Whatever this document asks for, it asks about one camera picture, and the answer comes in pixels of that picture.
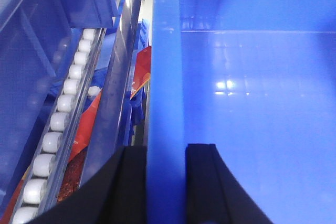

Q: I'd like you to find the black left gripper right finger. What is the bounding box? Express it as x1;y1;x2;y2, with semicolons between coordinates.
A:
185;144;271;223

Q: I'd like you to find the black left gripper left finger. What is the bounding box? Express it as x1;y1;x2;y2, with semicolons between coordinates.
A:
31;146;147;224

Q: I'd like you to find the large blue plastic bin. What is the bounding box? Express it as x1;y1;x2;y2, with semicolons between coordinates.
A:
147;0;335;223

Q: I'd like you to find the red snack package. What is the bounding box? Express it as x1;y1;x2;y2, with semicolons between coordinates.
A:
0;45;152;219

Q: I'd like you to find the blue bin at left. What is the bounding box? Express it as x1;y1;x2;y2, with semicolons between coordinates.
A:
1;0;119;212

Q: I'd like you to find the steel divider rail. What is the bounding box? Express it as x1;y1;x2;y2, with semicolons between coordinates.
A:
79;0;142;187

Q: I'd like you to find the white roller track rail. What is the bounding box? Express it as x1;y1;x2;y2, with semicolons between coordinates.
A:
9;28;106;223

